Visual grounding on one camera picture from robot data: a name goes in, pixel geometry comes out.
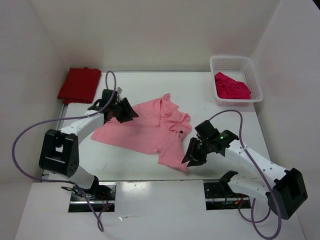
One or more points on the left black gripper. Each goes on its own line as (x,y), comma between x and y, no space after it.
(129,112)

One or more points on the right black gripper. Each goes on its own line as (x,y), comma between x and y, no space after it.
(196,159)

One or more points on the light pink t shirt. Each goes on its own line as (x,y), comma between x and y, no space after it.
(159,128)

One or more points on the dark red t shirt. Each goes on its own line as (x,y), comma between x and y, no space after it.
(80,86)

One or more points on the magenta t shirt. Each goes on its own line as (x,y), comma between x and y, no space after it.
(228,88)

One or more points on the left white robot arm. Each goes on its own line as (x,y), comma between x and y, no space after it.
(60,149)

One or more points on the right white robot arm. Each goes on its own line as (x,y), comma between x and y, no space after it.
(283,190)

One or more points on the white plastic basket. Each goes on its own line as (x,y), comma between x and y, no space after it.
(240,69)

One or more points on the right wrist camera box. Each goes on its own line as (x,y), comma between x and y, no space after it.
(206,130)

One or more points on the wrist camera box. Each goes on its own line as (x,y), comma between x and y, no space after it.
(109,95)
(206,130)

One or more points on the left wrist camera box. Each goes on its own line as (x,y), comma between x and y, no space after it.
(109,95)

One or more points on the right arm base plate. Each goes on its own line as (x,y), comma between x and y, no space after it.
(215,199)

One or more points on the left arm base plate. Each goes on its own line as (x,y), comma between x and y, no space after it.
(78,204)

